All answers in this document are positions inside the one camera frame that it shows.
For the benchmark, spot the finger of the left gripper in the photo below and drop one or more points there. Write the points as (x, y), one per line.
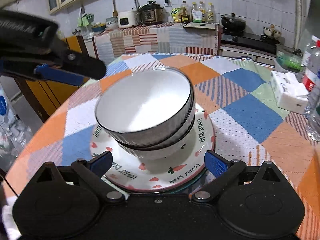
(48, 73)

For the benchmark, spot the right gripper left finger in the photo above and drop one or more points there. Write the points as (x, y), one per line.
(91, 172)

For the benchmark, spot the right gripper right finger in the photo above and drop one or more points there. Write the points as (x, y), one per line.
(225, 173)

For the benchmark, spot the white lovely bear plate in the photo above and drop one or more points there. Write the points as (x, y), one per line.
(193, 153)

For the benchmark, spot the white bowl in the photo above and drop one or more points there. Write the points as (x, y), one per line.
(147, 107)
(161, 153)
(172, 139)

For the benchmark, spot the yellow wooden cabinet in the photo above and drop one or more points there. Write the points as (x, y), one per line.
(41, 98)

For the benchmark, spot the patchwork counter cloth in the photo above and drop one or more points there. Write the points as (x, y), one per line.
(161, 38)

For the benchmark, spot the patchwork tablecloth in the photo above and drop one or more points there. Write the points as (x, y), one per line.
(237, 95)

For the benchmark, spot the white rice cooker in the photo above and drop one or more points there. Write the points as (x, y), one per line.
(128, 19)

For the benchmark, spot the white tissue pack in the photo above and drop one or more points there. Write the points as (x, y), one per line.
(290, 95)

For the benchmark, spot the water bottle white cap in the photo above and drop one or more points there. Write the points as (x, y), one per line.
(312, 113)

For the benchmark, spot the black pressure cooker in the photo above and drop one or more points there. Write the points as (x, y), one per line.
(152, 13)

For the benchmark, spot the water bottle red cap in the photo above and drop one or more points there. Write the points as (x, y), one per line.
(309, 75)

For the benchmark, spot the green plastic basket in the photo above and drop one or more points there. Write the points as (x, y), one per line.
(288, 58)

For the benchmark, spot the black gas stove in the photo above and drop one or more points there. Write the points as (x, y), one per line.
(251, 41)

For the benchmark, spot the black wok with lid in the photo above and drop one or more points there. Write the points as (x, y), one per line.
(232, 24)

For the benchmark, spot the cutting board on counter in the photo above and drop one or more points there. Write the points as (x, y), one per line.
(193, 25)

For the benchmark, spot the cooking oil bottle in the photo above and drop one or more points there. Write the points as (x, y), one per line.
(210, 13)

